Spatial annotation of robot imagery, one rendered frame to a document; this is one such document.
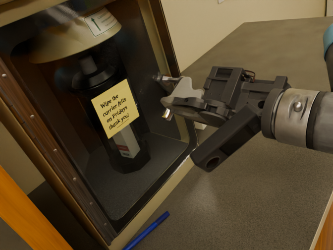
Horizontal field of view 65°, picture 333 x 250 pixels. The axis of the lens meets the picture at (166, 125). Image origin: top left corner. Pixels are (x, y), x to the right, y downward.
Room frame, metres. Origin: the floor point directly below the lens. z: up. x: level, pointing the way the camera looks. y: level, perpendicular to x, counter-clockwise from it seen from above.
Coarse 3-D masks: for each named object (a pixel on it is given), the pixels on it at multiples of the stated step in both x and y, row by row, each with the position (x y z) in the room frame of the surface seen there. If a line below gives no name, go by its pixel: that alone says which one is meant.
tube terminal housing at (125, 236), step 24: (24, 0) 0.38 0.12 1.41; (48, 0) 0.40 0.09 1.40; (0, 24) 0.36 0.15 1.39; (0, 120) 0.41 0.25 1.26; (24, 144) 0.37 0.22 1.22; (48, 168) 0.34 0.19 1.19; (168, 192) 0.44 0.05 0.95; (144, 216) 0.39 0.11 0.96; (96, 240) 0.37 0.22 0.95; (120, 240) 0.34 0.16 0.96
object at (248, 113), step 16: (240, 112) 0.30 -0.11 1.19; (224, 128) 0.30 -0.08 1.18; (240, 128) 0.29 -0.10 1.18; (256, 128) 0.30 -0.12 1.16; (208, 144) 0.30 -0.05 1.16; (224, 144) 0.29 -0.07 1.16; (240, 144) 0.30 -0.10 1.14; (192, 160) 0.29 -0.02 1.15; (208, 160) 0.29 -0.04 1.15; (224, 160) 0.30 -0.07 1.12
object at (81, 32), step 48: (96, 0) 0.43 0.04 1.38; (144, 0) 0.49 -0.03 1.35; (0, 48) 0.34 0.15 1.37; (48, 48) 0.37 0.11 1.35; (96, 48) 0.41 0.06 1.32; (144, 48) 0.47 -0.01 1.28; (48, 96) 0.35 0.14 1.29; (96, 96) 0.39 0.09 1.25; (144, 96) 0.45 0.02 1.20; (96, 144) 0.37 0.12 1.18; (144, 144) 0.42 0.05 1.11; (192, 144) 0.50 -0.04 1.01; (96, 192) 0.34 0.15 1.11; (144, 192) 0.39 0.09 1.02
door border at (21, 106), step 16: (0, 64) 0.33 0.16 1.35; (0, 80) 0.32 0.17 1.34; (16, 96) 0.33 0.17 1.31; (16, 112) 0.32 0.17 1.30; (32, 112) 0.33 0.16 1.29; (32, 128) 0.32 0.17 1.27; (48, 144) 0.33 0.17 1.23; (64, 160) 0.33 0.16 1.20; (64, 176) 0.32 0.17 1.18; (80, 192) 0.33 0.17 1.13; (96, 208) 0.33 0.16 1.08; (112, 240) 0.33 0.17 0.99
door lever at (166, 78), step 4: (164, 76) 0.48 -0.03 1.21; (168, 76) 0.49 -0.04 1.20; (180, 76) 0.46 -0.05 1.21; (164, 80) 0.48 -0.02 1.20; (168, 80) 0.47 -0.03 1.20; (172, 80) 0.47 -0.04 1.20; (176, 80) 0.46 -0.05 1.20; (164, 84) 0.48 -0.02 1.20; (168, 84) 0.48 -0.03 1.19; (176, 84) 0.45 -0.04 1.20; (164, 112) 0.42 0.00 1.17; (168, 112) 0.41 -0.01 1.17; (172, 112) 0.41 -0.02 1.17; (164, 116) 0.41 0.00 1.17; (168, 116) 0.41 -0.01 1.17; (168, 120) 0.41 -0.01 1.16
